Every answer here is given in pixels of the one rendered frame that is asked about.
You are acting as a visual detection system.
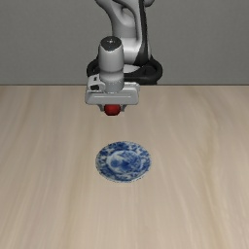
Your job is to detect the blue and white plate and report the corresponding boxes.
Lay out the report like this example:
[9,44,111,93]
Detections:
[94,140,153,183]

